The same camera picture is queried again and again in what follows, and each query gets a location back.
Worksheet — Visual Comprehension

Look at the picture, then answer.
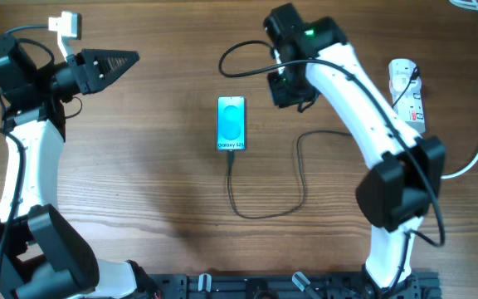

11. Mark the blue screen smartphone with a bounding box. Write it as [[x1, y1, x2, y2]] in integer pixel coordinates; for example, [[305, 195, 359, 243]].
[[217, 96, 246, 151]]

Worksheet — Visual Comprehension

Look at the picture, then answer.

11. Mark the black charging cable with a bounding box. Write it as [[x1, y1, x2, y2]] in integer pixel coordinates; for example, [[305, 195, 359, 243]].
[[225, 65, 421, 220]]

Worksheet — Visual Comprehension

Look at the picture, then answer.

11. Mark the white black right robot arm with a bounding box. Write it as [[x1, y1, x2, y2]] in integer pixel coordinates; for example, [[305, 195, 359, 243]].
[[263, 3, 446, 298]]

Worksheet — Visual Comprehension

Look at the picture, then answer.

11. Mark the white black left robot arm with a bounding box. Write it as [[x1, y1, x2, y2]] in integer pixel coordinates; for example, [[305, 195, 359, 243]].
[[0, 33, 151, 298]]

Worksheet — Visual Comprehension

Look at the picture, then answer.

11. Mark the white charger adapter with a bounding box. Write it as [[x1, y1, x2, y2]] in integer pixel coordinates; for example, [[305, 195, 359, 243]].
[[388, 58, 422, 99]]

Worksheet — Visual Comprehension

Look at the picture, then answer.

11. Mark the white power strip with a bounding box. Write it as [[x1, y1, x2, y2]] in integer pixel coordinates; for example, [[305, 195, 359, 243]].
[[389, 76, 426, 135]]

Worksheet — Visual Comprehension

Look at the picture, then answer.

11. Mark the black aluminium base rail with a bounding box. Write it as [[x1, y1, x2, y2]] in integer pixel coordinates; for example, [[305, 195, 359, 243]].
[[151, 271, 442, 299]]

